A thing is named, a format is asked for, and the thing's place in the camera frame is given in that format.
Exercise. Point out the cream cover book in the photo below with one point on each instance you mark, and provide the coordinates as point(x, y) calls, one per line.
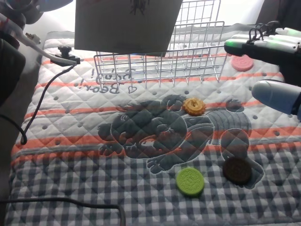
point(127, 26)

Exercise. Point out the brown toy sandwich cookie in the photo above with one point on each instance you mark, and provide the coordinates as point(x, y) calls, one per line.
point(237, 170)

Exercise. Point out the yellow toy butter cookie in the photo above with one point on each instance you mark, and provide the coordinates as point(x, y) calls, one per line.
point(194, 107)

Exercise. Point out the grey quilt with bear print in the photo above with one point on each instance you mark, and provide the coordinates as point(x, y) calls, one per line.
point(94, 183)

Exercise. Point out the pink toy sandwich cookie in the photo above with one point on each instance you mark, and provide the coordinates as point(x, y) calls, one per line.
point(243, 64)

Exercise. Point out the green toy sandwich cookie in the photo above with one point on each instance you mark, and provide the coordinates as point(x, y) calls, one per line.
point(190, 181)

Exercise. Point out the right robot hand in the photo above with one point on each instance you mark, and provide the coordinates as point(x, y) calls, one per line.
point(277, 94)

